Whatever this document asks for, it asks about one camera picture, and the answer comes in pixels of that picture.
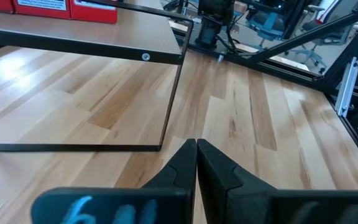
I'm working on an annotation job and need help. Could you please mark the blue office chair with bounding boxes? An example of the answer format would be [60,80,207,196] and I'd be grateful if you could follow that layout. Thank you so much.
[246,9,288,49]

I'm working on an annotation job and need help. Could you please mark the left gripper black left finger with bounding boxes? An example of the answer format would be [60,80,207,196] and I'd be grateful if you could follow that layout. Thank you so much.
[141,138,198,192]

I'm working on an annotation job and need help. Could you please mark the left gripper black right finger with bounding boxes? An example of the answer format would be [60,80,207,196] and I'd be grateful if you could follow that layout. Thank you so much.
[197,139,276,224]

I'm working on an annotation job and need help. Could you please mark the tilted wooden shelf tray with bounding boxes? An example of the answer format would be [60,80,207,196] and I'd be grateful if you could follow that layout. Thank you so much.
[0,0,195,153]

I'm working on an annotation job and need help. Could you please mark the grey office chair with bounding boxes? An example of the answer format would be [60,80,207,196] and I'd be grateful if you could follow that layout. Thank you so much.
[286,3,328,75]

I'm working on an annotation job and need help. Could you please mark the silver aluminium bracket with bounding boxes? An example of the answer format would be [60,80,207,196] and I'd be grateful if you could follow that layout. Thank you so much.
[335,57,358,118]

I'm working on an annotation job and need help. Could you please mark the black aluminium table frame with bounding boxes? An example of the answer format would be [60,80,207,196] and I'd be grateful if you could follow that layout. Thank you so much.
[166,0,358,178]

